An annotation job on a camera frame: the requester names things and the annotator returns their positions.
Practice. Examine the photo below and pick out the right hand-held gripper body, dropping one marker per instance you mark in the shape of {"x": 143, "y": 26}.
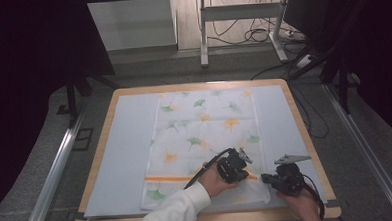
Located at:
{"x": 288, "y": 180}

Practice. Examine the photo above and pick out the white metal stand frame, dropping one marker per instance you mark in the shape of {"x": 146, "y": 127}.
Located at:
{"x": 239, "y": 11}

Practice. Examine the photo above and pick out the person's right hand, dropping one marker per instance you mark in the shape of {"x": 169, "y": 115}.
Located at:
{"x": 305, "y": 209}

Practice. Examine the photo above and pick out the dark floor outlet cover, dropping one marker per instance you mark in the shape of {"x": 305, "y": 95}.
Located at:
{"x": 83, "y": 138}

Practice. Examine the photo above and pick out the dark curtain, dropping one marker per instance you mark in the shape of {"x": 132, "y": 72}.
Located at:
{"x": 378, "y": 49}
{"x": 26, "y": 81}

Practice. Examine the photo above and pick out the person's left hand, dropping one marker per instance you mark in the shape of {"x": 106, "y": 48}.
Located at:
{"x": 213, "y": 183}

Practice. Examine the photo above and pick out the white leaf-print cloth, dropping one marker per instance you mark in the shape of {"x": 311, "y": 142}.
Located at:
{"x": 185, "y": 131}

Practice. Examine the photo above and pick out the pale blue table mat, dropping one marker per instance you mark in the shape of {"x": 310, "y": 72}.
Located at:
{"x": 125, "y": 143}

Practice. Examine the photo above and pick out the white power strip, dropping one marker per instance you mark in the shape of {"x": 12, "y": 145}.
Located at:
{"x": 305, "y": 61}
{"x": 292, "y": 34}

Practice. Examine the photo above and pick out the white cabinet panel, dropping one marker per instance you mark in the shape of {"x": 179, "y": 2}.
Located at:
{"x": 130, "y": 23}

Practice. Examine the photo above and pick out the aluminium floor rail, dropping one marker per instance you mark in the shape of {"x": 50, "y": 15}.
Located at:
{"x": 53, "y": 180}
{"x": 369, "y": 156}

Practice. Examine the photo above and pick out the black metal stand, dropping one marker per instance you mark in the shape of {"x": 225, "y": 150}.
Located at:
{"x": 343, "y": 94}
{"x": 71, "y": 102}

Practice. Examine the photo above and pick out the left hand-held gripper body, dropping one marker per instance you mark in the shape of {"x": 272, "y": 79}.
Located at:
{"x": 231, "y": 167}

